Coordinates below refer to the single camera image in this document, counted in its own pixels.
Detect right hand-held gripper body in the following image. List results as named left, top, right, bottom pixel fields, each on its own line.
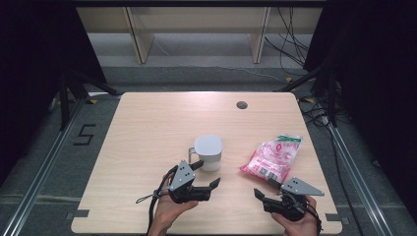
left=263, top=176, right=326, bottom=222

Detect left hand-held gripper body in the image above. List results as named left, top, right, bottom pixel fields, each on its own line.
left=168, top=159, right=211, bottom=205

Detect pink and white plastic bag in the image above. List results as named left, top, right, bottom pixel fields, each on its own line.
left=239, top=134, right=303, bottom=185

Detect person's left hand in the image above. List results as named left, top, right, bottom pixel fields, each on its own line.
left=152, top=172, right=200, bottom=228

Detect person's right hand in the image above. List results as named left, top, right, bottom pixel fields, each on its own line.
left=270, top=196, right=322, bottom=236

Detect black metal stand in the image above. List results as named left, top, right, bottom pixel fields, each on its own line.
left=58, top=68, right=123, bottom=132
left=274, top=61, right=339, bottom=128

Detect black curtain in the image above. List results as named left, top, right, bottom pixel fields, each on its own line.
left=303, top=0, right=417, bottom=227
left=0, top=0, right=107, bottom=185

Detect light wooden shelf unit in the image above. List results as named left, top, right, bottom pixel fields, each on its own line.
left=75, top=6, right=324, bottom=65

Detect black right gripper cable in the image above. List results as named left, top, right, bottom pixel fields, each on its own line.
left=304, top=203, right=325, bottom=236

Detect grey wrist strap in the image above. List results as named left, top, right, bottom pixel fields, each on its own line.
left=135, top=191, right=163, bottom=205

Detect black table bracket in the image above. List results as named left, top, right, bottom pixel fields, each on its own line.
left=325, top=212, right=350, bottom=226
left=64, top=208, right=90, bottom=221

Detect aluminium floor rail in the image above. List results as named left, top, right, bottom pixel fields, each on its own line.
left=0, top=97, right=87, bottom=236
left=327, top=123, right=396, bottom=236

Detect bundle of black cables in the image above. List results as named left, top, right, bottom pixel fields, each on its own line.
left=264, top=6, right=312, bottom=69

